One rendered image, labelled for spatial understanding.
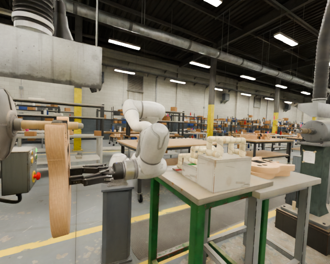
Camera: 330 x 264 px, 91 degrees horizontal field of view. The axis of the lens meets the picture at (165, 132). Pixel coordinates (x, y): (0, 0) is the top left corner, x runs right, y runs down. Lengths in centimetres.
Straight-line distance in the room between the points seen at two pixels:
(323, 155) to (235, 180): 164
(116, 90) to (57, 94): 350
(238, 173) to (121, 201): 103
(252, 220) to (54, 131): 115
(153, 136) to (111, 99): 1145
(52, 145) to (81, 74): 25
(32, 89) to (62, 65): 1147
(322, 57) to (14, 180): 268
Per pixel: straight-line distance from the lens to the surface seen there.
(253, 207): 122
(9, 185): 104
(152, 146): 65
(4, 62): 66
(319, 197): 261
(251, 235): 131
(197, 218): 88
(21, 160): 100
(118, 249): 183
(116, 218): 166
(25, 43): 66
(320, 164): 251
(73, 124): 75
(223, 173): 92
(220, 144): 88
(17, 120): 77
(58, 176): 59
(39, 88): 1206
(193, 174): 102
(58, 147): 54
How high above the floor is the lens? 127
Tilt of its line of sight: 3 degrees down
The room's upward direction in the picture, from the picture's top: 2 degrees clockwise
